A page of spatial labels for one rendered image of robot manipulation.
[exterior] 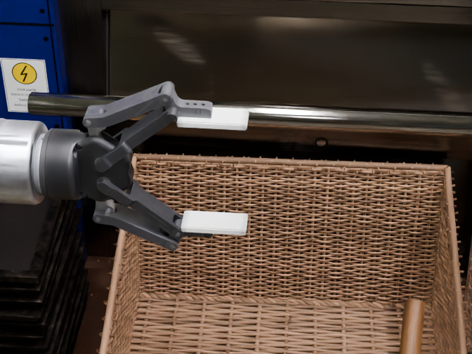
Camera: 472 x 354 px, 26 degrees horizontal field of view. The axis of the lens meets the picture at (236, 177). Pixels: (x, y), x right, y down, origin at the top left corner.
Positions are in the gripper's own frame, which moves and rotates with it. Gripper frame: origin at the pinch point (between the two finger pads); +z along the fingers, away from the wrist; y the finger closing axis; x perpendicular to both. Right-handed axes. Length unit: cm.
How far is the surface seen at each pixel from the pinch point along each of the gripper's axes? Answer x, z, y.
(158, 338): -39, -17, 65
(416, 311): -23, 24, 40
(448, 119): -23.4, 24.6, 7.2
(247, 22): -63, -4, 16
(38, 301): -21, -31, 41
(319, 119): -22.9, 8.6, 7.9
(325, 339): -41, 12, 66
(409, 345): -19, 23, 43
